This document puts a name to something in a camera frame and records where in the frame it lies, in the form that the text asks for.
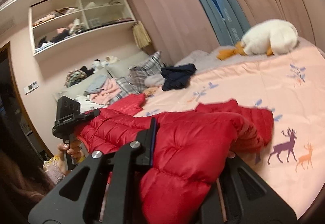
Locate large red down jacket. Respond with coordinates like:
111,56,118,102
74,100,274,223

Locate pile of pink grey clothes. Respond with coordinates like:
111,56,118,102
54,65,122,110

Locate person's left hand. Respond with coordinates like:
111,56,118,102
57,140,83,161

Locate yellow snack bag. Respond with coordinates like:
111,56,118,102
43,155,85,171

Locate small plush toys on headboard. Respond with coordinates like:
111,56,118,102
91,56,119,73

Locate beige headboard cushion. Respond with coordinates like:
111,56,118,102
53,52,149,101

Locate folded pink-red down jacket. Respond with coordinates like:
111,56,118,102
107,93,146,116

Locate grey plaid pillow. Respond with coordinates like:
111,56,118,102
113,52,165,103

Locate grey rolled garment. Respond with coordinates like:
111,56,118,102
144,74,165,88

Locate yellow fringed hanging cloth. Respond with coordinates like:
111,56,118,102
132,21,152,49

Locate dark navy garment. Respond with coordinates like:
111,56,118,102
161,64,197,91

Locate pink deer print duvet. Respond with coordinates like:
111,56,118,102
141,46,324,217

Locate grey bed sheet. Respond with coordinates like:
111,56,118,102
174,36,321,73

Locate white plush goose toy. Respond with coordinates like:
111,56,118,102
217,19,299,60

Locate teal lettered curtain panel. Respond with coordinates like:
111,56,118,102
199,0,251,45

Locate white wall switch panel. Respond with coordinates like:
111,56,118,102
24,81,39,95

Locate white wall shelf unit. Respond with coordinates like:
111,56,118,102
28,0,136,58

